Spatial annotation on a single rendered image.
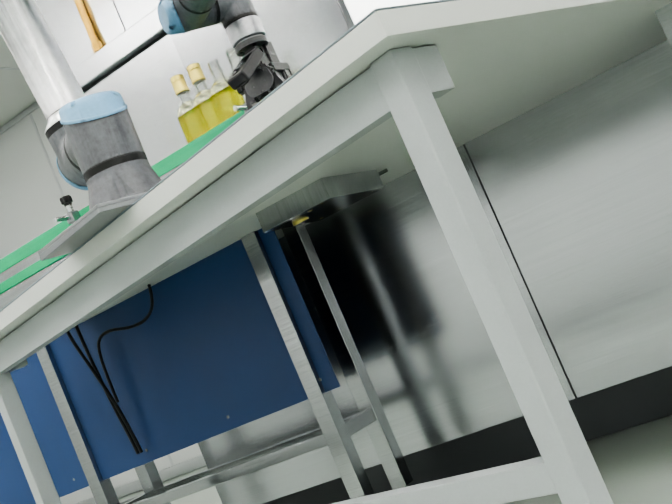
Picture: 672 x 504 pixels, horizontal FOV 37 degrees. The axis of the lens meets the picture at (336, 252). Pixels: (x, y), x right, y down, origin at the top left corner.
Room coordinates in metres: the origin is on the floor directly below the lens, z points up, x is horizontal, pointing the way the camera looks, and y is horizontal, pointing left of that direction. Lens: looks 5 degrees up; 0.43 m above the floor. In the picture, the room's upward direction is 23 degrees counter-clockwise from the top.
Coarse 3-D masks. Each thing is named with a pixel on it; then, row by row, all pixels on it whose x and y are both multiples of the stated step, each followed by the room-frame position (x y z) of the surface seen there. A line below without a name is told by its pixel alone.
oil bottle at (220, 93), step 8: (216, 80) 2.33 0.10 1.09; (224, 80) 2.31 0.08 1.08; (216, 88) 2.32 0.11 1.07; (224, 88) 2.31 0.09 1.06; (216, 96) 2.32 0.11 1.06; (224, 96) 2.31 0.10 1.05; (232, 96) 2.31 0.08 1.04; (216, 104) 2.32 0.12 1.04; (224, 104) 2.31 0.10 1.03; (232, 104) 2.30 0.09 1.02; (224, 112) 2.32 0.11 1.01; (232, 112) 2.31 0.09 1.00; (224, 120) 2.32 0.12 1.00
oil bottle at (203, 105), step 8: (200, 96) 2.34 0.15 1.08; (208, 96) 2.34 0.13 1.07; (200, 104) 2.35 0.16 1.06; (208, 104) 2.34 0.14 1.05; (200, 112) 2.35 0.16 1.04; (208, 112) 2.34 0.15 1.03; (216, 112) 2.34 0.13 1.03; (200, 120) 2.36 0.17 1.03; (208, 120) 2.35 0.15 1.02; (216, 120) 2.33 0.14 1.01; (208, 128) 2.35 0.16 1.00
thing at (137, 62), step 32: (64, 0) 2.71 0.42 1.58; (96, 0) 2.66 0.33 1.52; (128, 0) 2.61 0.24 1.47; (64, 32) 2.74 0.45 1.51; (96, 32) 2.68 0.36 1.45; (128, 32) 2.60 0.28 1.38; (160, 32) 2.56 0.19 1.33; (96, 64) 2.68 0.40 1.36; (128, 64) 2.65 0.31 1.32; (160, 64) 2.60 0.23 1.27; (128, 96) 2.67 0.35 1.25; (160, 96) 2.62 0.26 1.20; (192, 96) 2.57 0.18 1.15; (160, 128) 2.64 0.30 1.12; (160, 160) 2.66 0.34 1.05
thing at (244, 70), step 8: (256, 48) 2.01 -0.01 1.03; (248, 56) 2.00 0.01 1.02; (256, 56) 2.00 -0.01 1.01; (240, 64) 1.99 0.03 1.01; (248, 64) 1.97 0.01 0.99; (256, 64) 1.99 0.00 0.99; (232, 72) 1.96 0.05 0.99; (240, 72) 1.94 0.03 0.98; (248, 72) 1.95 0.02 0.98; (232, 80) 1.96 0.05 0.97; (240, 80) 1.95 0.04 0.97; (248, 80) 1.95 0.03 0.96; (232, 88) 1.97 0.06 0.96
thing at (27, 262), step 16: (240, 112) 2.17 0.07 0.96; (224, 128) 2.20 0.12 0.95; (192, 144) 2.25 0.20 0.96; (176, 160) 2.28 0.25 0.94; (160, 176) 2.31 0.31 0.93; (64, 224) 2.49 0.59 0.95; (32, 240) 2.55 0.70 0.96; (48, 240) 2.52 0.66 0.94; (16, 256) 2.59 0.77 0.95; (32, 256) 2.57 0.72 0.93; (64, 256) 2.51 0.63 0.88; (0, 272) 2.63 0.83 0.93; (16, 272) 2.60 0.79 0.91; (32, 272) 2.57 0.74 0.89; (0, 288) 2.64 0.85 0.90
